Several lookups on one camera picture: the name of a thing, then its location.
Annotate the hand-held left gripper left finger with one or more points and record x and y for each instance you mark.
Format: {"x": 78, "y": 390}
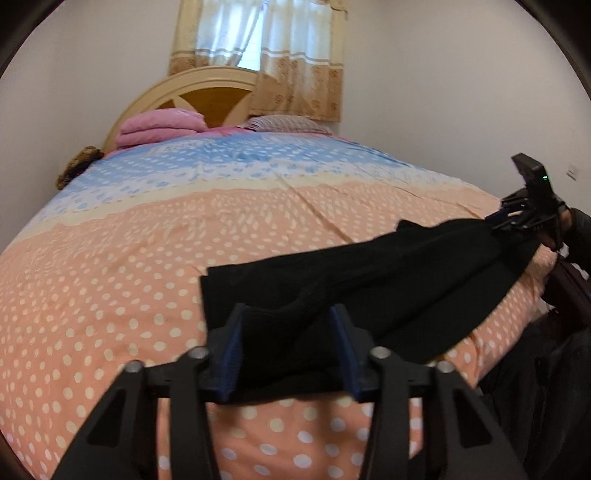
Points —
{"x": 233, "y": 355}

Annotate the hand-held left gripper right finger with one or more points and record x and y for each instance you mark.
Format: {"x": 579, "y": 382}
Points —
{"x": 344, "y": 350}

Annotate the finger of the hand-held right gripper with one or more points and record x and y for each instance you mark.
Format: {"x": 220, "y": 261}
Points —
{"x": 510, "y": 221}
{"x": 515, "y": 202}

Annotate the black pants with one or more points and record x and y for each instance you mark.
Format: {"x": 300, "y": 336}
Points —
{"x": 378, "y": 281}

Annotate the person's right hand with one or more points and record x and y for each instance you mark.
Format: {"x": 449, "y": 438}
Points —
{"x": 577, "y": 230}

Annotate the polka dot bedspread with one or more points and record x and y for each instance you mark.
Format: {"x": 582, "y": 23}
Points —
{"x": 161, "y": 240}

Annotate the person's dark clothing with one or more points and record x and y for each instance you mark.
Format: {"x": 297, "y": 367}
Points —
{"x": 545, "y": 397}

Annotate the striped pillow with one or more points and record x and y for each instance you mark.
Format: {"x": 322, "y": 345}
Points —
{"x": 286, "y": 124}

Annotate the folded pink blanket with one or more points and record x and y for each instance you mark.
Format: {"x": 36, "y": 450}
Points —
{"x": 159, "y": 124}

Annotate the brown fuzzy cloth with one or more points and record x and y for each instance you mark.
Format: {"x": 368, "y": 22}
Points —
{"x": 78, "y": 166}

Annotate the beige patterned curtain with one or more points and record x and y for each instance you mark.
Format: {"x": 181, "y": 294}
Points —
{"x": 300, "y": 69}

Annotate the cream wooden headboard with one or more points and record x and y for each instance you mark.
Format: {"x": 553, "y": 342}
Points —
{"x": 184, "y": 87}

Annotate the white wall outlet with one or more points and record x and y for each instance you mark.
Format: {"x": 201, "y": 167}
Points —
{"x": 572, "y": 171}

